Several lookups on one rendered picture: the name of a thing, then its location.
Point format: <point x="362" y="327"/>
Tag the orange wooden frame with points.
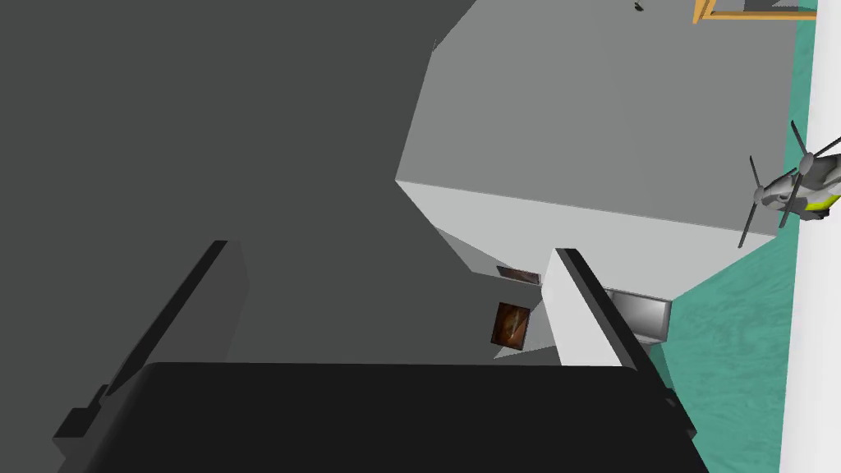
<point x="749" y="10"/>

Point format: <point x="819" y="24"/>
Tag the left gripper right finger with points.
<point x="585" y="315"/>

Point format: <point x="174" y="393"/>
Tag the brown framed picture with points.
<point x="510" y="326"/>

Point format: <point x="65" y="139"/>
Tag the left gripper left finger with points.
<point x="197" y="309"/>

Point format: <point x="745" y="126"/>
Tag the dark framed picture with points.
<point x="519" y="275"/>

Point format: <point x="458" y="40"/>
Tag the grey framed window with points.
<point x="640" y="315"/>

